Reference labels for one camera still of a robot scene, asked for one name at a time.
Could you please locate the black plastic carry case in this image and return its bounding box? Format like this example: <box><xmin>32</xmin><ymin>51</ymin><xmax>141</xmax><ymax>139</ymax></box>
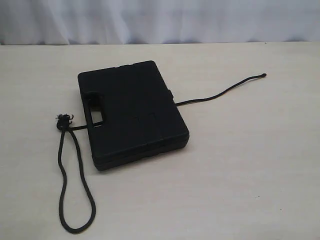
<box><xmin>77</xmin><ymin>60</ymin><xmax>190</xmax><ymax>171</ymax></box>

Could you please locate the black braided rope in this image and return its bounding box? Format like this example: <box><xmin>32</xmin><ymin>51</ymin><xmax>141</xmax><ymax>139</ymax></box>
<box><xmin>54</xmin><ymin>72</ymin><xmax>268</xmax><ymax>232</ymax></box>

